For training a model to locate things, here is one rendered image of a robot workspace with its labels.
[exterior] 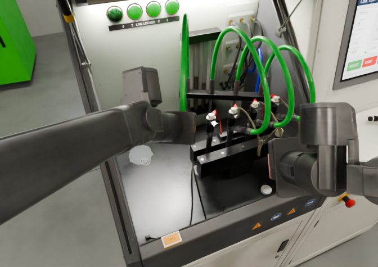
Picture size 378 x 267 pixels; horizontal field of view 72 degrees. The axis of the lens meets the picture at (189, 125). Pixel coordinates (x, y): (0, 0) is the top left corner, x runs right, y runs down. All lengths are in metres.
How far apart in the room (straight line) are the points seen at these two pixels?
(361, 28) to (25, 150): 1.03
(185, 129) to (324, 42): 0.62
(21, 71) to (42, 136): 3.14
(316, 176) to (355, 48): 0.76
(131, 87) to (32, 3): 4.20
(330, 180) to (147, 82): 0.31
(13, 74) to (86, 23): 2.57
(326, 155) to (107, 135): 0.28
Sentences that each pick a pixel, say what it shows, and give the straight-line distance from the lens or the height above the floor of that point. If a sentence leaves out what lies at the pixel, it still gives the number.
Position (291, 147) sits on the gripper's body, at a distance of 0.49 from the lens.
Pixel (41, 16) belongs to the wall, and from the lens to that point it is 4.65.
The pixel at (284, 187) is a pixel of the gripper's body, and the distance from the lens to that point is 0.49.
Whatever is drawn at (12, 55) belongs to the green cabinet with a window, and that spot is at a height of 0.39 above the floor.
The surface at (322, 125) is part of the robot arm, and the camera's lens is 0.39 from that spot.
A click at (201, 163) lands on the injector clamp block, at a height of 0.98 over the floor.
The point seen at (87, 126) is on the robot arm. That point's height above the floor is 1.49.
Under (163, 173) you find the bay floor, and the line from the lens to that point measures 1.05.
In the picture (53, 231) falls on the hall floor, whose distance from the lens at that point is 2.04.
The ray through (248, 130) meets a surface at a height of 1.14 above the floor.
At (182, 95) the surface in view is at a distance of 0.55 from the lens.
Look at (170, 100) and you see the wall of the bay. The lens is 1.08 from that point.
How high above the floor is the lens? 1.66
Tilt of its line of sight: 42 degrees down
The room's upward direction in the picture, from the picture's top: straight up
